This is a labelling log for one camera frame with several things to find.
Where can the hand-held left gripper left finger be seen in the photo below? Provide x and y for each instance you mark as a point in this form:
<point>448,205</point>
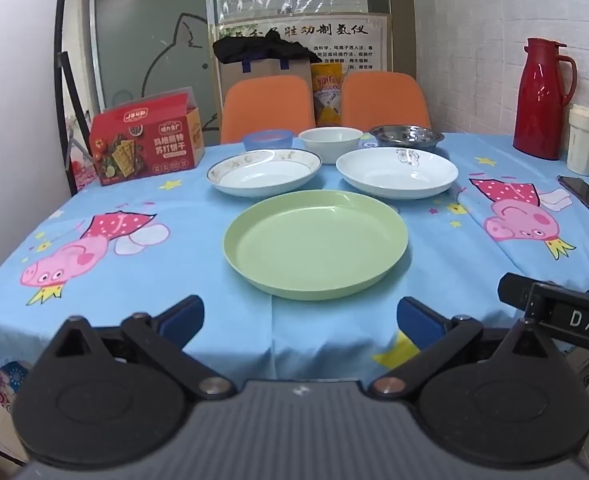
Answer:
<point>182,319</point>

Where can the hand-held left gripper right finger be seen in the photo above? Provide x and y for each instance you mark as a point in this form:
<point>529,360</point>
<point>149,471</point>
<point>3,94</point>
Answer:
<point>419,322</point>

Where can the white bowl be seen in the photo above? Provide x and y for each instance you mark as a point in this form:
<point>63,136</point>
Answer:
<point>329,149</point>

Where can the blue cartoon printed tablecloth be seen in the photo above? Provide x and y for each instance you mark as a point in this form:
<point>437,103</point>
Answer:
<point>174,260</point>

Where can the black smartphone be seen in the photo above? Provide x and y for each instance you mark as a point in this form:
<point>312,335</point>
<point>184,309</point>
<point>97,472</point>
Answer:
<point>586,195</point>

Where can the green plate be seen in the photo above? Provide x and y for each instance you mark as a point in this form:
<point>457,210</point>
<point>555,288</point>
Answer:
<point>314,245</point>

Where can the plain white plate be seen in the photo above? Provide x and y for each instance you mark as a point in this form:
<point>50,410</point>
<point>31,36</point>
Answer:
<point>394,176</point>

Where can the white plate with patterned rim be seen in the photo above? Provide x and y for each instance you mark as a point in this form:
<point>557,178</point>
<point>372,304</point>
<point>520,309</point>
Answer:
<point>264,176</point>

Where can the white tumbler cup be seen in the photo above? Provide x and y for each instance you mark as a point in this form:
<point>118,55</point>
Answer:
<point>583,145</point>

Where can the red cracker box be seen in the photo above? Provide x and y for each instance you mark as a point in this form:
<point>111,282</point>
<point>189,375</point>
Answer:
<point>144,150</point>

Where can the pink patterned fabric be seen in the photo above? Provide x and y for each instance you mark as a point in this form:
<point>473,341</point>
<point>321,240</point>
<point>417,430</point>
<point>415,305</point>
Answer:
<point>82,175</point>

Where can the steel bowl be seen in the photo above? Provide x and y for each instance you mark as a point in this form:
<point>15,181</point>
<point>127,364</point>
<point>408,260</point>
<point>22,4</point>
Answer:
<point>407,135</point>

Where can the blue bowl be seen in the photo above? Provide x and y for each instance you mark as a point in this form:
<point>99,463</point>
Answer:
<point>267,141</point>

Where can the red thermos jug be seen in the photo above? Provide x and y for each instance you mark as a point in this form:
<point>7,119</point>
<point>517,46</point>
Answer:
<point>541,105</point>

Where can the orange chair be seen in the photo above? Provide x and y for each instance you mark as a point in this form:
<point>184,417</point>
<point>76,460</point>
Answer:
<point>269,105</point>
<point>384,100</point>

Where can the black stand bar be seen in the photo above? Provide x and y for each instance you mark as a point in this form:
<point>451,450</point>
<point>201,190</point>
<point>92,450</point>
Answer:
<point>74,120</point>

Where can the yellow snack bag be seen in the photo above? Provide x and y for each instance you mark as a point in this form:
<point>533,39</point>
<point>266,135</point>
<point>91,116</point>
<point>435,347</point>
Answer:
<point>327,92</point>

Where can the brown paper bag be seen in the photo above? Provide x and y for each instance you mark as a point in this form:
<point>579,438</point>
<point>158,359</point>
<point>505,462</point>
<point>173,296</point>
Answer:
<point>264,68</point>

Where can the black cloth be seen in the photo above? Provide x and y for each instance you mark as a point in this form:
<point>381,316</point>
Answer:
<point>259,49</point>

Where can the glass door with cat drawing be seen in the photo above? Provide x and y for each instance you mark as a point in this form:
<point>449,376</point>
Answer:
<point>139,35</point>

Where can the text board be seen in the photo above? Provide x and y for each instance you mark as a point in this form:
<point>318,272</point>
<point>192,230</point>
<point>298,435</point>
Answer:
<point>354,40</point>

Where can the white panel with black frame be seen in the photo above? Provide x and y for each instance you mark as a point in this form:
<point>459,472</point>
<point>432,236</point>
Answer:
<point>14,85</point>

